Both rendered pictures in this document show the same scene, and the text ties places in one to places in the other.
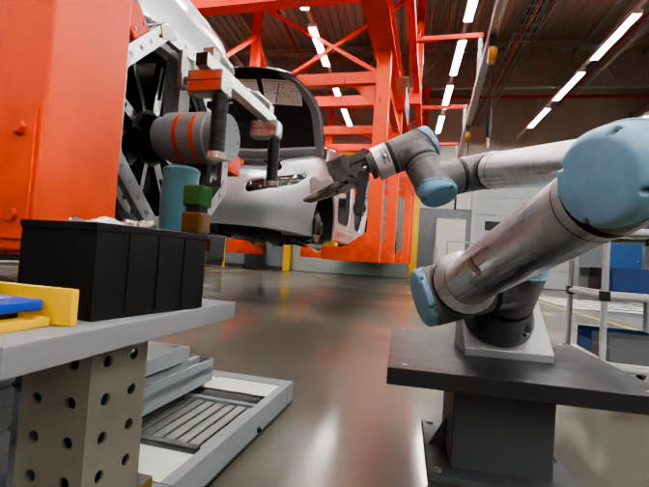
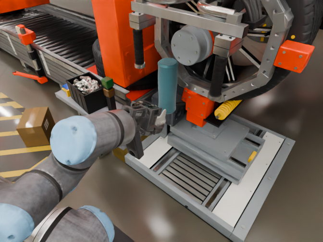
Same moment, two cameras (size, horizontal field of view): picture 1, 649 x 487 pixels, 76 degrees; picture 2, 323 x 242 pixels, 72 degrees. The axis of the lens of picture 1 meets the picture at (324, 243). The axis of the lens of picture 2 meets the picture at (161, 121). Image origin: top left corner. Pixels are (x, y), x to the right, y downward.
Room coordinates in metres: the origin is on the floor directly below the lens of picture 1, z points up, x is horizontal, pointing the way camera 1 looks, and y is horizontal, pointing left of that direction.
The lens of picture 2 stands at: (1.37, -0.45, 1.18)
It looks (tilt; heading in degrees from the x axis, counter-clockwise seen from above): 41 degrees down; 115
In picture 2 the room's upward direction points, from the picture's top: straight up
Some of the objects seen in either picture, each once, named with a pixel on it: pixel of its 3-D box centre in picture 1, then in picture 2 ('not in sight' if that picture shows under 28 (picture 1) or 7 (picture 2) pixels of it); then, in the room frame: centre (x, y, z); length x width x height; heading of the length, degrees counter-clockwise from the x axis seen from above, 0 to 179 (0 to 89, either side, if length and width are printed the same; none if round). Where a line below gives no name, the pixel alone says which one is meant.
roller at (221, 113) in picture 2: not in sight; (231, 102); (1.30, 0.51, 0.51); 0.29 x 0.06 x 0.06; 76
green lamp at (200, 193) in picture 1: (197, 196); (107, 82); (0.77, 0.24, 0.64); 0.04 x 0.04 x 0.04; 76
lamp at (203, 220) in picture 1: (195, 223); (109, 91); (0.77, 0.24, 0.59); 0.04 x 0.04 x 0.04; 76
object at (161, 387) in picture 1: (117, 381); (215, 141); (1.26, 0.60, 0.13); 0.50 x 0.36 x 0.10; 166
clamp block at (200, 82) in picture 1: (210, 83); (142, 18); (0.94, 0.29, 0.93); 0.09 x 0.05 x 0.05; 76
